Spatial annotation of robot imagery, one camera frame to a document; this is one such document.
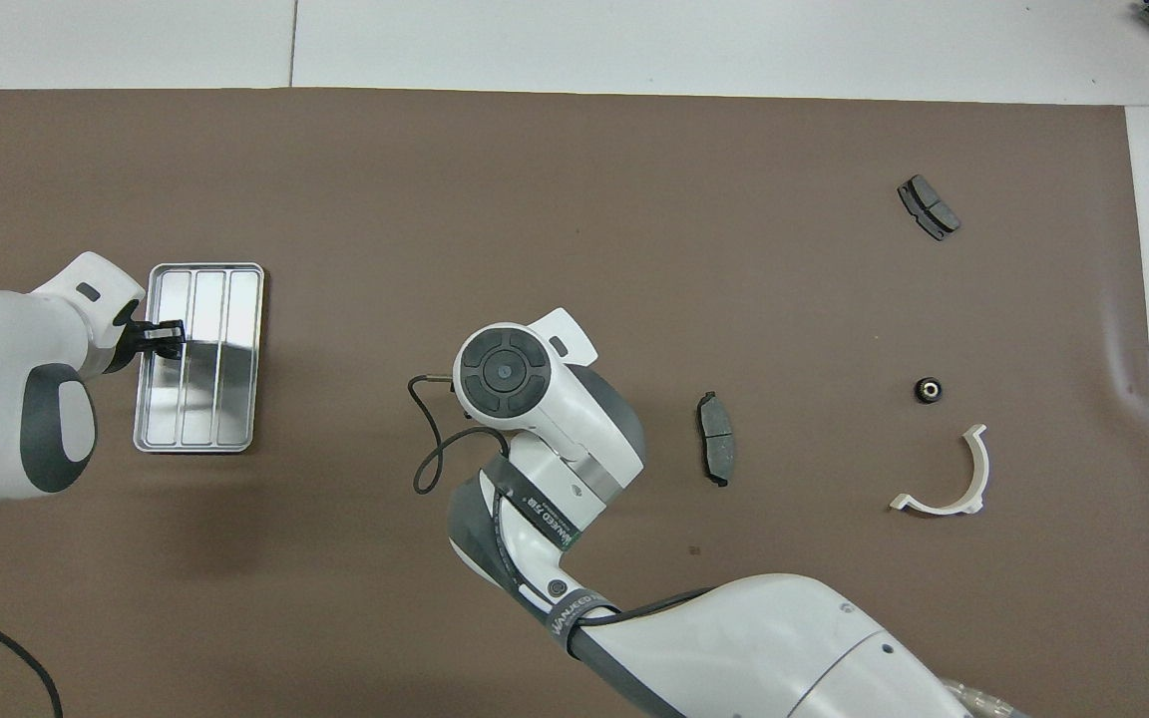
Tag short dark grey brake pad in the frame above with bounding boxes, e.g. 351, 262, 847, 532
897, 175, 961, 242

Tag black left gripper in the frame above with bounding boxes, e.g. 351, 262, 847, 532
104, 318, 187, 376

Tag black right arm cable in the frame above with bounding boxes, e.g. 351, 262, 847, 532
408, 374, 715, 649

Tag silver metal tray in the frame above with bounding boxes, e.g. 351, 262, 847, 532
133, 262, 265, 456

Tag brown table mat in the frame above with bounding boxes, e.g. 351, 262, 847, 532
0, 88, 1149, 718

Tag white curved plastic bracket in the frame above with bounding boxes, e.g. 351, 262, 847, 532
890, 424, 990, 518

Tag long dark grey brake pad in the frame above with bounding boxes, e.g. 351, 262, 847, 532
696, 390, 738, 489

